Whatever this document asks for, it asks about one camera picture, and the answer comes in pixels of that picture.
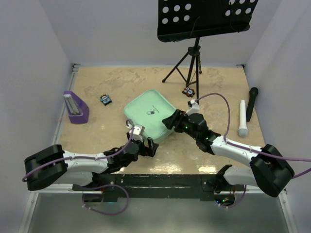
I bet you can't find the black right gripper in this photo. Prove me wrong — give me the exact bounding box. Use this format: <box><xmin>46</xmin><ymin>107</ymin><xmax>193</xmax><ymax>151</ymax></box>
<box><xmin>162</xmin><ymin>109</ymin><xmax>199</xmax><ymax>141</ymax></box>

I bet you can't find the mint green medicine case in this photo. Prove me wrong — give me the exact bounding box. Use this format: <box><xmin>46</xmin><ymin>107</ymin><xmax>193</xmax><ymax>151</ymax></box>
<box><xmin>123</xmin><ymin>89</ymin><xmax>176</xmax><ymax>144</ymax></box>

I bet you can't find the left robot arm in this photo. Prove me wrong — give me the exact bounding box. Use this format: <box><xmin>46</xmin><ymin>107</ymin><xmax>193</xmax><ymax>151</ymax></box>
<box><xmin>22</xmin><ymin>137</ymin><xmax>158</xmax><ymax>191</ymax></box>

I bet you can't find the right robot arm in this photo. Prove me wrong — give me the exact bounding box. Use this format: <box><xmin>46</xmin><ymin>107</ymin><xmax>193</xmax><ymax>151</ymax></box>
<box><xmin>162</xmin><ymin>110</ymin><xmax>294</xmax><ymax>197</ymax></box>

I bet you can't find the red owl toy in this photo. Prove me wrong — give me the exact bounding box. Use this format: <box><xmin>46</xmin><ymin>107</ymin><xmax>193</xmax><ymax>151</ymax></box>
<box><xmin>182</xmin><ymin>87</ymin><xmax>195</xmax><ymax>97</ymax></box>

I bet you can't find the white microphone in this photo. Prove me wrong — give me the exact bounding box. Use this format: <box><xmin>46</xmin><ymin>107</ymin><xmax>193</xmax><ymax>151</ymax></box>
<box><xmin>238</xmin><ymin>100</ymin><xmax>248</xmax><ymax>137</ymax></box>

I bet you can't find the blue owl toy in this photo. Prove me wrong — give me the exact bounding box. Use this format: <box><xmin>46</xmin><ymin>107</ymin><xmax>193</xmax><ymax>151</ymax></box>
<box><xmin>100</xmin><ymin>94</ymin><xmax>112</xmax><ymax>106</ymax></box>

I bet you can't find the black microphone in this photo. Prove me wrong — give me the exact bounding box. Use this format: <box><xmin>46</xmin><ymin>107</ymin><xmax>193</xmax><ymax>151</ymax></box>
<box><xmin>246</xmin><ymin>87</ymin><xmax>259</xmax><ymax>122</ymax></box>

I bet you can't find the purple metronome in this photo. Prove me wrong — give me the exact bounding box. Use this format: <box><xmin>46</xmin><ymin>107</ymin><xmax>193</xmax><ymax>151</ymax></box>
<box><xmin>63</xmin><ymin>91</ymin><xmax>89</xmax><ymax>124</ymax></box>

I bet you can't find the black music stand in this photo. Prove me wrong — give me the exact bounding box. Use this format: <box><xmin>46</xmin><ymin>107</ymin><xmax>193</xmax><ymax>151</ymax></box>
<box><xmin>157</xmin><ymin>0</ymin><xmax>260</xmax><ymax>107</ymax></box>

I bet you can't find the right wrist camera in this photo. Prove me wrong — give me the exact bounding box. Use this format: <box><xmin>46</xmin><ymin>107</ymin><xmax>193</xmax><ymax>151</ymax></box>
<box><xmin>186</xmin><ymin>100</ymin><xmax>200</xmax><ymax>116</ymax></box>

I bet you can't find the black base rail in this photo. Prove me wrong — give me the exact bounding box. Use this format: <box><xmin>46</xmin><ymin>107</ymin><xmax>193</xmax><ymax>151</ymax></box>
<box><xmin>72</xmin><ymin>174</ymin><xmax>244</xmax><ymax>202</ymax></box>

